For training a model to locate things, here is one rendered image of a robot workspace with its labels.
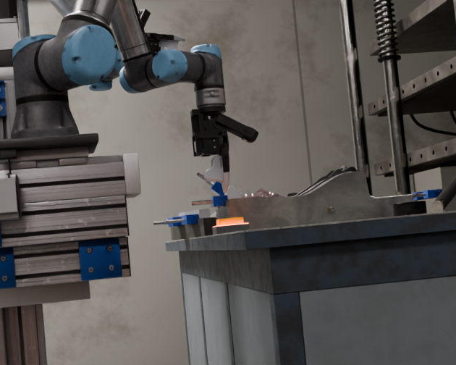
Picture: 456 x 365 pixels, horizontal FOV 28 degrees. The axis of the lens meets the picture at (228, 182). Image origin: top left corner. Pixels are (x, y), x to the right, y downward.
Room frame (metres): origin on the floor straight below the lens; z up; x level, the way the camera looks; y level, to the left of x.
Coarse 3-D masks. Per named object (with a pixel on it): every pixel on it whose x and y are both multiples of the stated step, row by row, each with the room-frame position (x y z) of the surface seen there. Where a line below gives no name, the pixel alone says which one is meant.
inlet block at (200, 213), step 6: (198, 210) 2.69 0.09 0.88; (204, 210) 2.69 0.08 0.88; (186, 216) 2.67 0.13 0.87; (192, 216) 2.68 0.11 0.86; (198, 216) 2.69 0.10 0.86; (204, 216) 2.69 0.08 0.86; (210, 216) 2.70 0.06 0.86; (168, 222) 2.66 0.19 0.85; (174, 222) 2.67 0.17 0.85; (186, 222) 2.67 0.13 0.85; (192, 222) 2.68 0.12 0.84
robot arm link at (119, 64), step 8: (48, 0) 2.55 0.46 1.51; (56, 0) 2.53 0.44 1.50; (64, 0) 2.53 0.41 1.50; (72, 0) 2.54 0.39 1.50; (56, 8) 2.56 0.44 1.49; (64, 8) 2.55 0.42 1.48; (72, 8) 2.55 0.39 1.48; (120, 56) 2.61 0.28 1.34; (120, 64) 2.61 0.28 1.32; (112, 72) 2.66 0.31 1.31
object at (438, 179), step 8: (440, 168) 3.01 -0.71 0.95; (448, 168) 3.02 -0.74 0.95; (416, 176) 3.24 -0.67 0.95; (424, 176) 3.16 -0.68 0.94; (432, 176) 3.09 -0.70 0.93; (440, 176) 3.02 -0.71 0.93; (448, 176) 3.02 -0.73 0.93; (416, 184) 3.25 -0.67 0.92; (424, 184) 3.17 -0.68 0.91; (432, 184) 3.10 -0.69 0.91; (440, 184) 3.03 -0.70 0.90; (448, 184) 3.02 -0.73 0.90; (440, 192) 3.03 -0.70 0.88; (424, 200) 3.19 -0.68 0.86; (432, 200) 3.11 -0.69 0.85; (448, 208) 3.02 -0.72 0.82
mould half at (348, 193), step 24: (312, 192) 2.39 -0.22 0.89; (336, 192) 2.40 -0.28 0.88; (360, 192) 2.41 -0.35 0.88; (216, 216) 2.61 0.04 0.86; (240, 216) 2.36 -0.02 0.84; (264, 216) 2.37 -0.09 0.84; (288, 216) 2.38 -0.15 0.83; (312, 216) 2.39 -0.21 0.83; (336, 216) 2.40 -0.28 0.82; (360, 216) 2.41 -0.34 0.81; (384, 216) 2.42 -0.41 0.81
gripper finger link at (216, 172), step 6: (216, 156) 2.21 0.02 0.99; (216, 162) 2.21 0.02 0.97; (210, 168) 2.21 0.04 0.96; (216, 168) 2.21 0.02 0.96; (222, 168) 2.21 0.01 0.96; (210, 174) 2.21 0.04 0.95; (216, 174) 2.21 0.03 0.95; (222, 174) 2.21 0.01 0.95; (228, 174) 2.21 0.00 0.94; (222, 180) 2.21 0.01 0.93; (228, 180) 2.21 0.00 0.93; (228, 186) 2.23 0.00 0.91
